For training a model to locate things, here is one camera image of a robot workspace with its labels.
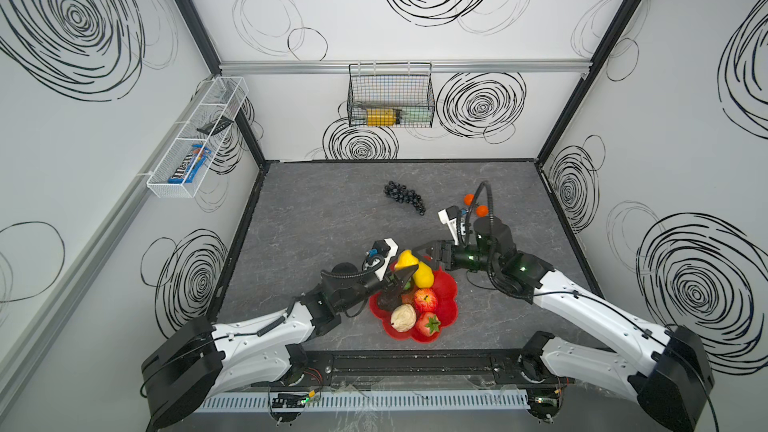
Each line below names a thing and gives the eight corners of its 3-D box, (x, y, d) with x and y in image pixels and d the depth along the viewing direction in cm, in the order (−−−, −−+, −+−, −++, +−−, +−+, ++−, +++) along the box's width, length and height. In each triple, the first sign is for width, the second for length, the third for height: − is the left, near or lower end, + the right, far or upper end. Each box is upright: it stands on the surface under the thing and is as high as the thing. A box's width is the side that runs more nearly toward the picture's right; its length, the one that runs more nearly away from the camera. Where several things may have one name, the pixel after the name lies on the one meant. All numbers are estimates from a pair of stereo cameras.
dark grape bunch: (383, 196, 111) (383, 187, 107) (390, 187, 114) (390, 179, 110) (422, 215, 105) (423, 207, 101) (428, 206, 108) (430, 198, 104)
